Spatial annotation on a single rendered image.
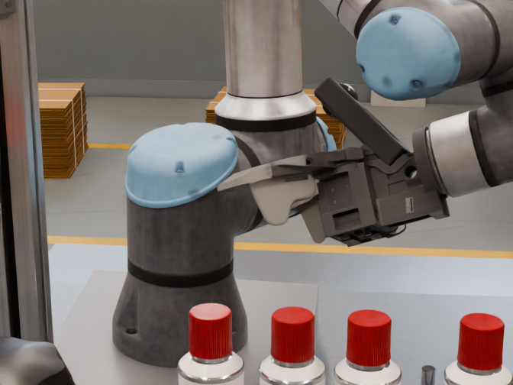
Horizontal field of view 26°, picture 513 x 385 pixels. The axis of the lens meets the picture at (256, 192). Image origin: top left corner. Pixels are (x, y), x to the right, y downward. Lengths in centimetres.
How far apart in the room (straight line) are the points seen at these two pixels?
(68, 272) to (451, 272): 55
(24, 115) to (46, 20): 549
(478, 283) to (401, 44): 75
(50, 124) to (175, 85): 160
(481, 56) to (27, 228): 42
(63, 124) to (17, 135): 390
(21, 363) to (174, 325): 61
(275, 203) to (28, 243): 23
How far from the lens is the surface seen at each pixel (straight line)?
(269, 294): 136
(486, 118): 104
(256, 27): 121
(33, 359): 58
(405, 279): 159
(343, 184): 107
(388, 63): 91
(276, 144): 122
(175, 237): 115
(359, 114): 109
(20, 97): 96
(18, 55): 96
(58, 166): 492
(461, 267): 165
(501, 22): 99
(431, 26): 91
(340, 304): 151
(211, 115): 523
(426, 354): 138
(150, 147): 117
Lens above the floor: 143
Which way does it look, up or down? 18 degrees down
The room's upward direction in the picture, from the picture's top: straight up
